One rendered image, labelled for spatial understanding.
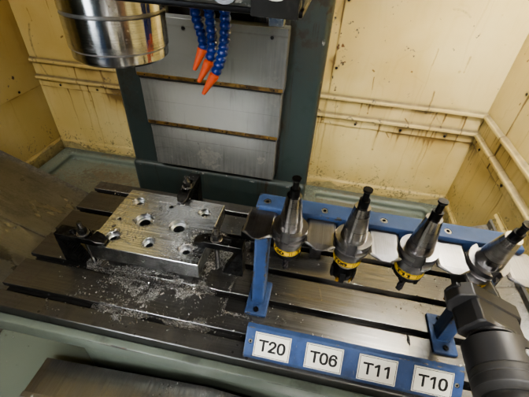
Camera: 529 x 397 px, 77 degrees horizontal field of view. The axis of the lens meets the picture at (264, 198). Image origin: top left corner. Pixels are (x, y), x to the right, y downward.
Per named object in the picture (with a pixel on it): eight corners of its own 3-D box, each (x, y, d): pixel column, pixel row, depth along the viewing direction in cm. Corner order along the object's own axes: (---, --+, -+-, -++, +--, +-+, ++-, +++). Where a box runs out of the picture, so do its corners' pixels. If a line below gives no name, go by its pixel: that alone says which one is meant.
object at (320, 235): (334, 254, 56) (335, 251, 55) (303, 249, 57) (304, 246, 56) (335, 226, 61) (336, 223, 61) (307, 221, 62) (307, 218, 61)
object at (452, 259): (471, 279, 53) (474, 276, 53) (438, 272, 54) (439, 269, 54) (460, 247, 59) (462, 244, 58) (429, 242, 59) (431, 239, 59)
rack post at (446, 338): (456, 358, 75) (531, 276, 56) (432, 353, 75) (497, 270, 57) (447, 318, 82) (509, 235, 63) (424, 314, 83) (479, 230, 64)
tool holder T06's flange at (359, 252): (369, 238, 60) (372, 228, 59) (368, 263, 56) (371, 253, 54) (334, 230, 62) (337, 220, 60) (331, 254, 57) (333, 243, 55)
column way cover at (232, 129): (275, 183, 122) (289, 29, 89) (153, 163, 127) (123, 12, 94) (277, 175, 125) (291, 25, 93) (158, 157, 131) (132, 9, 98)
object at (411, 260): (432, 249, 59) (438, 239, 58) (435, 275, 55) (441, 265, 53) (395, 240, 60) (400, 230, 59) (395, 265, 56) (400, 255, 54)
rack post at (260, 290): (265, 318, 80) (274, 231, 61) (243, 313, 81) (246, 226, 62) (272, 284, 88) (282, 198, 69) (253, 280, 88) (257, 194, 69)
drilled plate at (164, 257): (199, 278, 83) (197, 265, 80) (92, 257, 86) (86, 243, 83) (225, 217, 101) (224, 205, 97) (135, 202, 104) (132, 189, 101)
